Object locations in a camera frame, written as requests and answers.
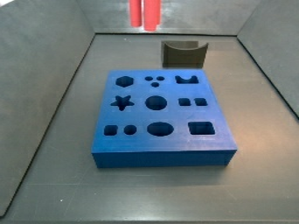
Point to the red three-prong object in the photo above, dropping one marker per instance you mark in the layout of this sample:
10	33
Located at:
145	13

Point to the blue shape-sorter block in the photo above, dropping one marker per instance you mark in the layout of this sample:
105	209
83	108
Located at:
161	120

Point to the dark curved holder block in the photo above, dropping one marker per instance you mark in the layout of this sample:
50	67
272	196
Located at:
184	54

